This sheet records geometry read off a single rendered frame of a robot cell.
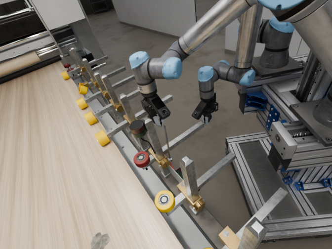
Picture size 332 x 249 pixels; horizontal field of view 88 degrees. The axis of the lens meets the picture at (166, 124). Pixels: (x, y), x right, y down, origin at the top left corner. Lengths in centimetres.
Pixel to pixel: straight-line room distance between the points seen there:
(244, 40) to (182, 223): 89
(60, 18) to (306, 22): 262
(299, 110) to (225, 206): 107
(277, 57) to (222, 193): 116
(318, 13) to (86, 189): 97
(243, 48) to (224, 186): 126
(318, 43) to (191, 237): 87
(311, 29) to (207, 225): 78
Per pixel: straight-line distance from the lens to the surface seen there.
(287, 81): 125
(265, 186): 159
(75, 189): 96
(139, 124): 70
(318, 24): 52
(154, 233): 72
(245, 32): 83
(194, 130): 100
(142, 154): 90
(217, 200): 171
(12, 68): 293
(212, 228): 91
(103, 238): 77
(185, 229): 100
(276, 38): 113
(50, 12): 281
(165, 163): 89
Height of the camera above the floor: 158
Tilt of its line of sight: 42 degrees down
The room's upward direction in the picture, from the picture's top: 15 degrees counter-clockwise
